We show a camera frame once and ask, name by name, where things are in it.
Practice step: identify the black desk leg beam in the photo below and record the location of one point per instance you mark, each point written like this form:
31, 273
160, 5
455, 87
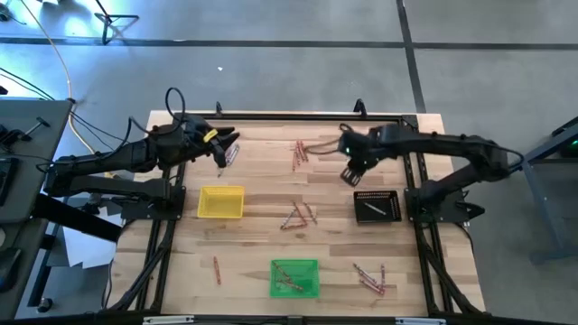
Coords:
77, 219

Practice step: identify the green slotted plastic basket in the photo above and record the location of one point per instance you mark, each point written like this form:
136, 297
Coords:
311, 266

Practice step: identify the grey metal table frame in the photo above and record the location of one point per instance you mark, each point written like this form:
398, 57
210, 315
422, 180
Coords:
537, 152

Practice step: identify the grey side desk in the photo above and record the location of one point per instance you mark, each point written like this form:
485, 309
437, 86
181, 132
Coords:
34, 153

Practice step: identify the black aluminium table frame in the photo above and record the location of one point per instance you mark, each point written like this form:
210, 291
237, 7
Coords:
316, 117

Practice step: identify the red and white markers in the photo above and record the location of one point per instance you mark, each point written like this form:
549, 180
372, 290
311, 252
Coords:
290, 285

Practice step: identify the black device green light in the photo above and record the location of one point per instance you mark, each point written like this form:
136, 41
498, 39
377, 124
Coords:
571, 151

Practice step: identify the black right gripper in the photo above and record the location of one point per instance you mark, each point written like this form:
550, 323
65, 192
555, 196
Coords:
377, 144

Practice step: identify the silver bracket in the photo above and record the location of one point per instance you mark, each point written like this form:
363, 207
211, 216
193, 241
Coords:
169, 320
420, 321

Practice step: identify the black front rail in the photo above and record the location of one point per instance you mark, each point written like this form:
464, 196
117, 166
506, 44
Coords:
248, 322

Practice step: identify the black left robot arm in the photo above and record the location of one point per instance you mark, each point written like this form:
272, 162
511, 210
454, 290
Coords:
104, 158

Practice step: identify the black computer mouse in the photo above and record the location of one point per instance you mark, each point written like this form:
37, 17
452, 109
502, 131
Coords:
9, 271

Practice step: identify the black slotted plastic basket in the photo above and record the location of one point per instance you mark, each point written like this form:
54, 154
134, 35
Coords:
390, 216

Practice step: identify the white paper sheet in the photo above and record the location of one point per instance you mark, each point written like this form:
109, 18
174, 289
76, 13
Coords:
86, 250

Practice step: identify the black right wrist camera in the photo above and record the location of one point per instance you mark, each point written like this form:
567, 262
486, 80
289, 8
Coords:
350, 144

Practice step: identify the black caster wheel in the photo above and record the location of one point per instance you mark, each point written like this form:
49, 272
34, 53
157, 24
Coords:
44, 305

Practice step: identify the single screw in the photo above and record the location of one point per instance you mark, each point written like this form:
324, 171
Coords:
217, 271

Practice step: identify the black keyboard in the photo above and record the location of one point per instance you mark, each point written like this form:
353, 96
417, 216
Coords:
5, 180

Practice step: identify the black table clamp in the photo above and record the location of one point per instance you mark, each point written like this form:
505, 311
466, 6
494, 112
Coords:
219, 109
360, 108

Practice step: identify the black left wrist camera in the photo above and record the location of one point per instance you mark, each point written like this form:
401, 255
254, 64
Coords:
196, 125

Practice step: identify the black tripod stand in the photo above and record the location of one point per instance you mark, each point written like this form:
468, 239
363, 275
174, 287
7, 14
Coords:
105, 31

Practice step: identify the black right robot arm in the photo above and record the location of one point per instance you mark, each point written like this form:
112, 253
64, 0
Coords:
451, 144

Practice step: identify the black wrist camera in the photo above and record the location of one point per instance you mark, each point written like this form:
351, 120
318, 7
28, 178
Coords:
196, 125
350, 144

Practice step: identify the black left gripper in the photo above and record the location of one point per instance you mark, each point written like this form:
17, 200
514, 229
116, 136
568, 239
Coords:
196, 146

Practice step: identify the yellow tape marker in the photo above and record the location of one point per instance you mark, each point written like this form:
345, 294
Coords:
210, 136

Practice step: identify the yellow slotted plastic basket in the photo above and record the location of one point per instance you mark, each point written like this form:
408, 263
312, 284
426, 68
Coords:
221, 203

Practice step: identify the black hand tool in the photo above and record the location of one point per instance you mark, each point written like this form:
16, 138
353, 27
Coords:
13, 135

